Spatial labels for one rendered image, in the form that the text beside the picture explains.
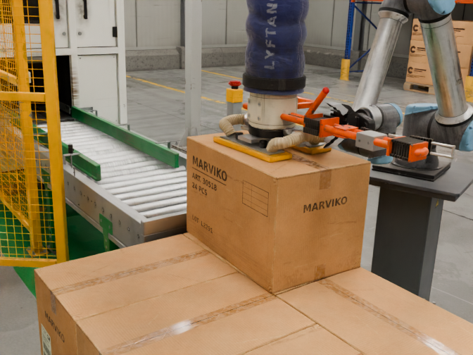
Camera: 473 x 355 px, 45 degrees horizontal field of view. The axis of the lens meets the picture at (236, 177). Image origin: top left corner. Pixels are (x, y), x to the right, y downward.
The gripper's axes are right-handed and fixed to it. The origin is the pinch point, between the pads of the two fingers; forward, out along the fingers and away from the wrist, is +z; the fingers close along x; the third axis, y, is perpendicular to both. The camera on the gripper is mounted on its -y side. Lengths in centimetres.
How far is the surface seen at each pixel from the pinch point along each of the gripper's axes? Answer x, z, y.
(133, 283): -53, 57, 28
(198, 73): -31, -169, 339
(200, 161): -20, 19, 45
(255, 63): 18.0, 10.6, 25.4
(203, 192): -32, 20, 43
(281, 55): 21.2, 4.9, 18.7
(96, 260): -53, 60, 51
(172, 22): -13, -490, 939
